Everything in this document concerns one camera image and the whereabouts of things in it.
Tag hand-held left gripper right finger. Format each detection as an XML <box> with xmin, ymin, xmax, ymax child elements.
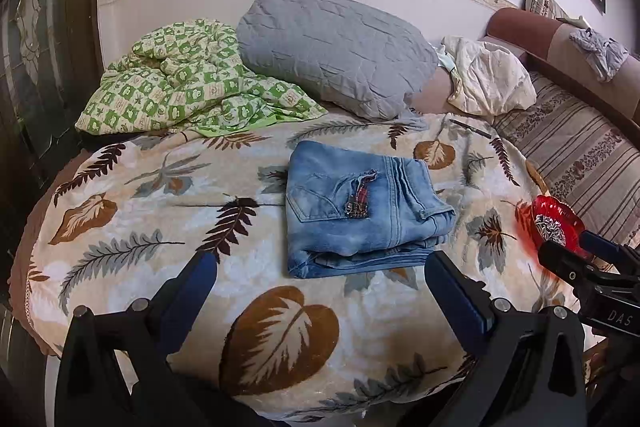
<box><xmin>424</xmin><ymin>249</ymin><xmax>588</xmax><ymax>427</ymax></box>

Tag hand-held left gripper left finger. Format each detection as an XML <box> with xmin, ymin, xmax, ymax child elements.
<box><xmin>55</xmin><ymin>249</ymin><xmax>218</xmax><ymax>427</ymax></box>

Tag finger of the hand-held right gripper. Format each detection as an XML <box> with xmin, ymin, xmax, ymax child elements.
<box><xmin>537</xmin><ymin>241</ymin><xmax>603</xmax><ymax>289</ymax></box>
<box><xmin>580</xmin><ymin>229</ymin><xmax>640</xmax><ymax>269</ymax></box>

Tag blue denim pants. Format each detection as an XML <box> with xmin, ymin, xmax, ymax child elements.
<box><xmin>285</xmin><ymin>140</ymin><xmax>458</xmax><ymax>279</ymax></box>

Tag sunflower seeds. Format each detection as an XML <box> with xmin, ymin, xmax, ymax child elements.
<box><xmin>534</xmin><ymin>213</ymin><xmax>568</xmax><ymax>248</ymax></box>

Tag red glass bowl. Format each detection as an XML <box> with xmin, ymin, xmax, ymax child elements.
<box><xmin>530</xmin><ymin>196</ymin><xmax>586</xmax><ymax>254</ymax></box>

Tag leaf print blanket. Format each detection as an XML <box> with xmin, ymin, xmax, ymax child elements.
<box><xmin>10</xmin><ymin>113</ymin><xmax>591</xmax><ymax>423</ymax></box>

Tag striped floral seat cushion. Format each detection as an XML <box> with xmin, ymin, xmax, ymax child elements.
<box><xmin>492</xmin><ymin>72</ymin><xmax>640</xmax><ymax>253</ymax></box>

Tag black pen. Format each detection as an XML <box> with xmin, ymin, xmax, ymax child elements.
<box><xmin>449</xmin><ymin>118</ymin><xmax>493</xmax><ymax>138</ymax></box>

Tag crumpled grey cloth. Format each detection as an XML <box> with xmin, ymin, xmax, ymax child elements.
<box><xmin>570</xmin><ymin>27</ymin><xmax>630</xmax><ymax>82</ymax></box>

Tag cream floral cloth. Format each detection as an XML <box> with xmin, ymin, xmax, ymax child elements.
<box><xmin>440</xmin><ymin>36</ymin><xmax>537</xmax><ymax>116</ymax></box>

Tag pink brown pillow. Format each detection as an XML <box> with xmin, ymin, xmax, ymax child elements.
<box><xmin>410</xmin><ymin>69</ymin><xmax>461</xmax><ymax>115</ymax></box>

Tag green checked quilt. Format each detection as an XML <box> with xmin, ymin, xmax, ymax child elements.
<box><xmin>75</xmin><ymin>19</ymin><xmax>328</xmax><ymax>138</ymax></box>

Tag light blue cloth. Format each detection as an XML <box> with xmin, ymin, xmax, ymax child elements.
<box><xmin>435</xmin><ymin>44</ymin><xmax>458</xmax><ymax>75</ymax></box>

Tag grey quilted pillow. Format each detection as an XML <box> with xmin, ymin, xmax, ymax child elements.
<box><xmin>236</xmin><ymin>0</ymin><xmax>440</xmax><ymax>130</ymax></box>

